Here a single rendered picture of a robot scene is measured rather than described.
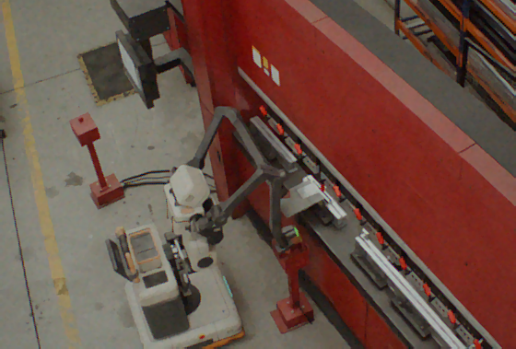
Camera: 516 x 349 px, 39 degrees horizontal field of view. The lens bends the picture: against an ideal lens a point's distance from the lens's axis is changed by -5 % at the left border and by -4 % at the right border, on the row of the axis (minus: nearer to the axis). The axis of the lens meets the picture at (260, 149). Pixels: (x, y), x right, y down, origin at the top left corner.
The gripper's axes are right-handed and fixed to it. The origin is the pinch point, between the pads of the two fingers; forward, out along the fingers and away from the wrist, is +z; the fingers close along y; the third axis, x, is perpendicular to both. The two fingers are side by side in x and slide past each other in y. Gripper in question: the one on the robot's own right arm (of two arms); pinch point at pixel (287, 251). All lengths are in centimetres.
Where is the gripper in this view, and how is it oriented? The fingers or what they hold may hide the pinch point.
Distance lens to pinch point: 459.6
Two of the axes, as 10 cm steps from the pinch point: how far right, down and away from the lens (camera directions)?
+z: 3.1, 6.0, 7.4
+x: -4.0, -6.2, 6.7
